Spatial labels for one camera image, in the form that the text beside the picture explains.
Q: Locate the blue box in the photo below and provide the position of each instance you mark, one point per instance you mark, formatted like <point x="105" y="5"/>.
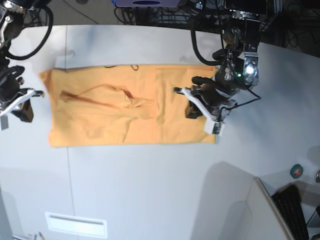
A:
<point x="148" y="3"/>

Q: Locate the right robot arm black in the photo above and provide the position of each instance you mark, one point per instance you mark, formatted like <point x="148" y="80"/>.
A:
<point x="12" y="22"/>

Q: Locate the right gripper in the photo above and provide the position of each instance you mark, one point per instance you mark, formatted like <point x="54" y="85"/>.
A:
<point x="10" y="84"/>

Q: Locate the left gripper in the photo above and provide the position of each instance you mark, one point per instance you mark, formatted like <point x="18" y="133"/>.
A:
<point x="213" y="99"/>

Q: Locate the black keyboard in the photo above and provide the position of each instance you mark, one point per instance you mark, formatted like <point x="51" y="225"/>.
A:
<point x="288" y="202"/>

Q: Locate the orange t-shirt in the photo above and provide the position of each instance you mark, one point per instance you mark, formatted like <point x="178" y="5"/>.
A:
<point x="123" y="105"/>

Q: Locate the green tape roll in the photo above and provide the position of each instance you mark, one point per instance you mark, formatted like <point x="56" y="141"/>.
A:
<point x="296" y="171"/>

